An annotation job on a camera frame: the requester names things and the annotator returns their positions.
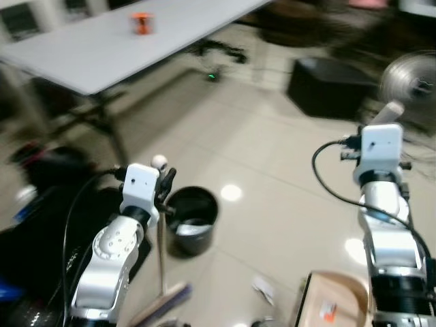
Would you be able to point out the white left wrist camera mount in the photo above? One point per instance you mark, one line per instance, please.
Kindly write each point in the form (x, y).
(139, 187)

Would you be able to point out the white folding table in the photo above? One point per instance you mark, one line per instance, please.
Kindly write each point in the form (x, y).
(102, 48)

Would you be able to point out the white paper scrap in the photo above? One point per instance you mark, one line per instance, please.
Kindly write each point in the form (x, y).
(263, 290)

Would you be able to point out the grey floor fan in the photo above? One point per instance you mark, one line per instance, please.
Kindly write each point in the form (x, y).
(412, 78)

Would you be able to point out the broom with white knob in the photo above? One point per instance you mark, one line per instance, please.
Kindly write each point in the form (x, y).
(163, 303)

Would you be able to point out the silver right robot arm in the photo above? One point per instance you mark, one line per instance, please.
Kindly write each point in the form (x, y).
(392, 252)

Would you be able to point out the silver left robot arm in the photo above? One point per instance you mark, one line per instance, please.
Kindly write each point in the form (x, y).
(109, 262)

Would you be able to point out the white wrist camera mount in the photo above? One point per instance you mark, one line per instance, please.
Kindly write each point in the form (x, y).
(139, 187)
(380, 146)

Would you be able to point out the black device with green light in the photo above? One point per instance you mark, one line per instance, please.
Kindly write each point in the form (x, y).
(219, 56)

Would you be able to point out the orange small object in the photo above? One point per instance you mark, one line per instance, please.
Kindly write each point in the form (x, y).
(142, 23)

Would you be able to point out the black square box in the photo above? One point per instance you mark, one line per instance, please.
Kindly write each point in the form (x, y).
(330, 87)

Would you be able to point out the black bag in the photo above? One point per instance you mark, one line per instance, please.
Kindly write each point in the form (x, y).
(51, 170)

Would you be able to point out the black round waste bin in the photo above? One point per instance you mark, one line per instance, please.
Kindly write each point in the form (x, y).
(193, 225)

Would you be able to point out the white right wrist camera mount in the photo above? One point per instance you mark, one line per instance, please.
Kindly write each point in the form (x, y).
(380, 146)

